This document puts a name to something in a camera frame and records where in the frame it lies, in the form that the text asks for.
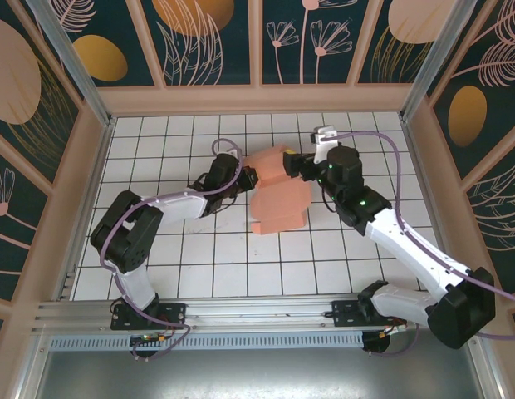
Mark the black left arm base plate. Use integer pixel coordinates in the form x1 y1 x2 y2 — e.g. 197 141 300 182
110 302 188 332

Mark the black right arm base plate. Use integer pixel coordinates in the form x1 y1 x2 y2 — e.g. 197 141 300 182
331 298 381 330

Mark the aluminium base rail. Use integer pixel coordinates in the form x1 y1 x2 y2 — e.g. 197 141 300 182
32 296 434 334

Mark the grey slotted cable duct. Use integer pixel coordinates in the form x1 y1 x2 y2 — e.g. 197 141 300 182
49 331 365 351

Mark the aluminium frame post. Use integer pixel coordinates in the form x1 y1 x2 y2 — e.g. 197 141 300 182
398 0 475 122
24 0 118 128

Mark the pink cloth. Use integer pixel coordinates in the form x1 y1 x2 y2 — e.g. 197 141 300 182
243 145 313 236

